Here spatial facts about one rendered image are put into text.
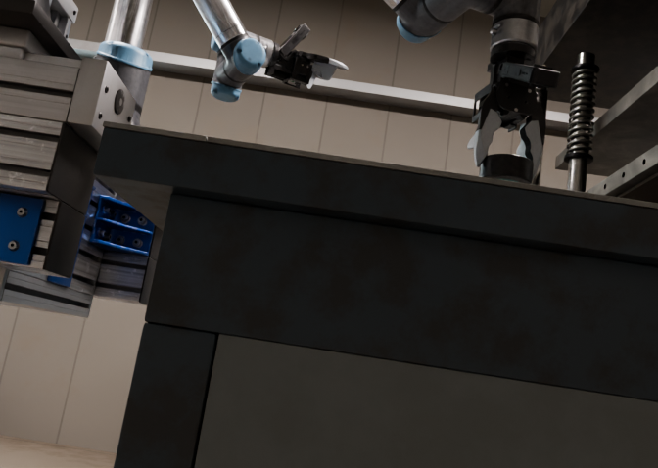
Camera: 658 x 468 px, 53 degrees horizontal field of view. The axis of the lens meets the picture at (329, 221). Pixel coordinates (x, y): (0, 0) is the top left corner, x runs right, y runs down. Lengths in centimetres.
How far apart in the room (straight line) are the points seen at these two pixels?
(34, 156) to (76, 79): 11
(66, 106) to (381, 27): 372
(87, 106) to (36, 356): 343
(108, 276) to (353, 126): 302
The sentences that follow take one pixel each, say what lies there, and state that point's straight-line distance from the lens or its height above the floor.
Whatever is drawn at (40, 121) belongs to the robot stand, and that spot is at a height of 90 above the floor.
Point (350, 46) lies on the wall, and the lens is 441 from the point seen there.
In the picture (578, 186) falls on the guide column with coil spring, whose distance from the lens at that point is 213.
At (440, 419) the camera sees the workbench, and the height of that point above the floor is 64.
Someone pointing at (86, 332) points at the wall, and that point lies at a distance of 415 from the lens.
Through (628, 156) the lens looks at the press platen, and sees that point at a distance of 242.
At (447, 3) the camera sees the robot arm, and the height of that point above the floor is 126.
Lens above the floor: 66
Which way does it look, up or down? 12 degrees up
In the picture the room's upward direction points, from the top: 9 degrees clockwise
